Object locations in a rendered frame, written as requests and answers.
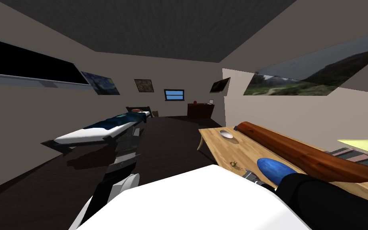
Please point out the white bowl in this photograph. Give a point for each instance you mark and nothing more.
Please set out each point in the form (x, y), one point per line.
(226, 134)

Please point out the large landscape picture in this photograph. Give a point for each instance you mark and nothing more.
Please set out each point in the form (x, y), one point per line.
(315, 76)

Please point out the red-brown wooden long block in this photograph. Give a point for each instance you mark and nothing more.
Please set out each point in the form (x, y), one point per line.
(299, 153)

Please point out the small brown box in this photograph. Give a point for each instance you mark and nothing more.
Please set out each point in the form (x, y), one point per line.
(155, 114)

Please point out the brown framed painting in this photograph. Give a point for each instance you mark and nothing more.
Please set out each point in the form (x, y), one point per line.
(144, 85)

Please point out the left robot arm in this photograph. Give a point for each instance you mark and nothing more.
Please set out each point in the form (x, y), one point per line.
(107, 191)

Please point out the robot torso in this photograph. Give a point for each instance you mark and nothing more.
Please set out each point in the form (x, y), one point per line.
(184, 204)

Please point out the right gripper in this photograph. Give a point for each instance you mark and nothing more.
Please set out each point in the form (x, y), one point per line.
(255, 179)

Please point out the blue oval bowl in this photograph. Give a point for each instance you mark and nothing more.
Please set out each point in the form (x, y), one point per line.
(275, 171)

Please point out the striped rug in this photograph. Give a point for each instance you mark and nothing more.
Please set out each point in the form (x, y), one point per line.
(356, 158)

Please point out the dark framed painting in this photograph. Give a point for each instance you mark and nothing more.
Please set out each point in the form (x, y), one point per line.
(219, 85)

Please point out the small olive keyring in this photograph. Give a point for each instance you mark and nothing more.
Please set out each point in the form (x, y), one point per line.
(234, 164)

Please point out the bed with blue blanket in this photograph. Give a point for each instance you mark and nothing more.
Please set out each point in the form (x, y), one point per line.
(107, 127)

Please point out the black wall screen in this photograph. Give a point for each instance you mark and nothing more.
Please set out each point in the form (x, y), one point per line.
(24, 65)

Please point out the blue starry night painting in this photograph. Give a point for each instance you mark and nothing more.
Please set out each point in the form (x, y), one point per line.
(102, 84)

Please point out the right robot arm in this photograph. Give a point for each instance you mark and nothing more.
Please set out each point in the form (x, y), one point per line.
(331, 207)

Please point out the blue window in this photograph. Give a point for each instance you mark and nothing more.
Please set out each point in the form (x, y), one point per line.
(174, 95)

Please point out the light wooden table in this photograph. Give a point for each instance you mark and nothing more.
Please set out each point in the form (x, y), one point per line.
(235, 150)

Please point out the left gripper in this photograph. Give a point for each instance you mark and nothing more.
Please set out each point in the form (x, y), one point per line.
(126, 153)

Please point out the dark brown dresser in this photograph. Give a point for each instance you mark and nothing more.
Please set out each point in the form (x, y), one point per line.
(200, 111)

